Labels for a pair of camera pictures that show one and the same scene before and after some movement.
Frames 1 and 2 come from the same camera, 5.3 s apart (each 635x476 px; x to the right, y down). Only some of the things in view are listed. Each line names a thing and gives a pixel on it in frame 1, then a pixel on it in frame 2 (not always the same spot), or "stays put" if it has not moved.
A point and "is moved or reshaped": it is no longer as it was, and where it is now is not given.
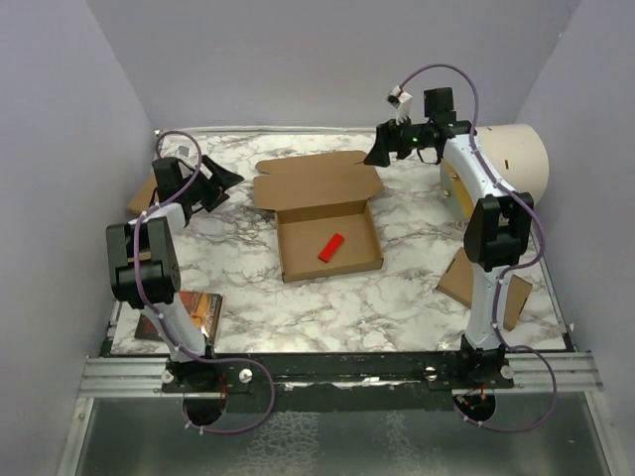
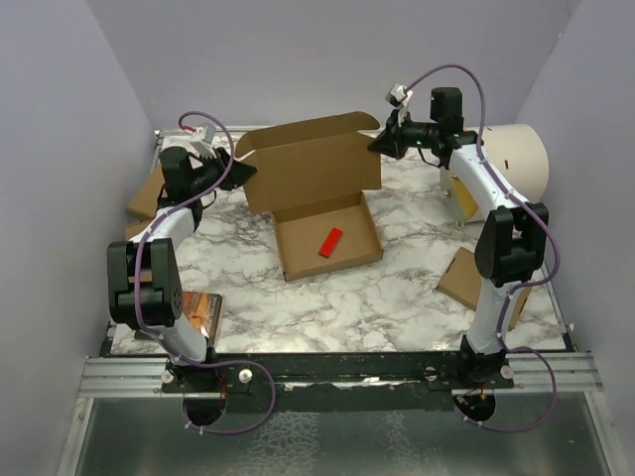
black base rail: (333, 382) stays put
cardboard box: (321, 205) is moved or reshaped
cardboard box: (457, 282) stays put
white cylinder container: (516, 155) stays put
